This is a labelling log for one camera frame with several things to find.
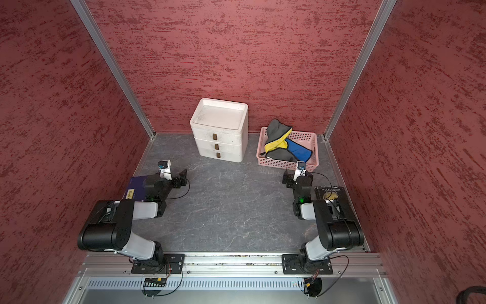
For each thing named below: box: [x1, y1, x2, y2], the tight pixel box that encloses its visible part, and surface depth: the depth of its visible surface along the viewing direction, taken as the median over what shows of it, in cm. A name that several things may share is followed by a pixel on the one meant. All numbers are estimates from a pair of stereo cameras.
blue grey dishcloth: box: [284, 138, 313, 163], surface depth 112 cm
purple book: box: [125, 176, 147, 201], surface depth 98 cm
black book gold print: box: [313, 185, 347, 202], surface depth 96 cm
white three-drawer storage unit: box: [189, 97, 249, 163], surface depth 99 cm
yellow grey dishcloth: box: [263, 119, 297, 163], surface depth 113 cm
